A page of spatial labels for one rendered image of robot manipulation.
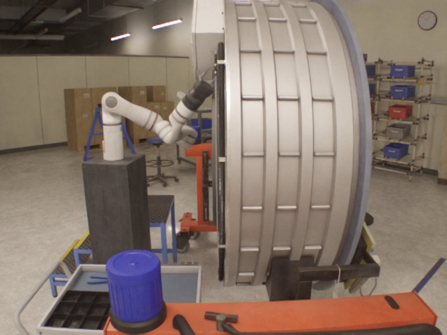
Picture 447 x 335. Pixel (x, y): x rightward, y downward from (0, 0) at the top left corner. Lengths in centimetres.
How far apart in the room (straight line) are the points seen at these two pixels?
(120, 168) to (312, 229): 91
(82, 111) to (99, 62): 185
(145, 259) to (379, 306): 55
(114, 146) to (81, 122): 641
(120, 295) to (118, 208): 102
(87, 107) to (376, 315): 773
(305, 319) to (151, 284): 34
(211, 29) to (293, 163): 58
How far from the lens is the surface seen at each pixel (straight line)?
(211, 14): 143
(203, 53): 138
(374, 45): 702
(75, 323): 137
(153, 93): 934
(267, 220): 118
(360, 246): 132
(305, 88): 117
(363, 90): 120
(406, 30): 682
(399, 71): 597
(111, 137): 174
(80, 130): 815
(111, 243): 183
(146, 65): 1011
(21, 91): 897
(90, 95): 819
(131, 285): 72
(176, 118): 145
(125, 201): 171
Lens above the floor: 147
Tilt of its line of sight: 14 degrees down
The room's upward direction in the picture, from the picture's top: straight up
